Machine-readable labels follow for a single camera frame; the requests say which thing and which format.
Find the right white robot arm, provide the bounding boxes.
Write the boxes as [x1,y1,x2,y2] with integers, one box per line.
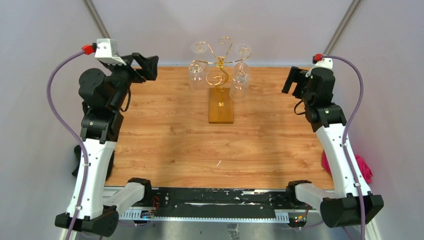
[281,66,384,228]

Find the pink cloth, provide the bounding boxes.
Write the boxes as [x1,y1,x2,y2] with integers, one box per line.
[321,151,373,184]

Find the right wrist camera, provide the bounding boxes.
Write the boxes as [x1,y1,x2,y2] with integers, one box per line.
[305,57,333,78]

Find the gold wire glass rack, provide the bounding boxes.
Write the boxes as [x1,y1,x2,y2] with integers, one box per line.
[201,43,240,89]

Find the black cloth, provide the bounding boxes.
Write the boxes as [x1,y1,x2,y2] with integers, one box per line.
[71,145,115,181]

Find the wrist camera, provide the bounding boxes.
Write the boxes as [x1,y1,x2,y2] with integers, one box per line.
[305,57,333,78]
[94,38,127,66]

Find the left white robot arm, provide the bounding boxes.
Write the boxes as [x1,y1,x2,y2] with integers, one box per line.
[54,52,159,238]

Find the ribbed glass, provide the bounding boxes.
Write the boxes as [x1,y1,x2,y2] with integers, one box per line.
[229,70,251,101]
[188,60,209,92]

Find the wooden rack base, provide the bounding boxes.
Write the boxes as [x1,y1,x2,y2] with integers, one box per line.
[208,87,234,124]

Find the wine glass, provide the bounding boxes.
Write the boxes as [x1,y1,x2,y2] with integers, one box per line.
[190,41,210,61]
[233,44,252,75]

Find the aluminium frame rail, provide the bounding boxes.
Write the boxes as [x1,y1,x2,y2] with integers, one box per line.
[59,185,382,240]

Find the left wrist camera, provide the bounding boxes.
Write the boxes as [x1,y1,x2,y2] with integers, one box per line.
[94,38,127,66]

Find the back left wine glass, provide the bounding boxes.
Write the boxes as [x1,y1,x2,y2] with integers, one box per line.
[190,41,210,61]

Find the back right wine glass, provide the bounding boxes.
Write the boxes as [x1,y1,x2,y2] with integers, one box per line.
[233,44,252,75]

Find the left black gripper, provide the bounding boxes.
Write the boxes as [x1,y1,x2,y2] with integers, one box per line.
[104,52,158,111]

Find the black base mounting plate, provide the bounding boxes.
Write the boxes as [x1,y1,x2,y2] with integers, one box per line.
[120,186,320,220]

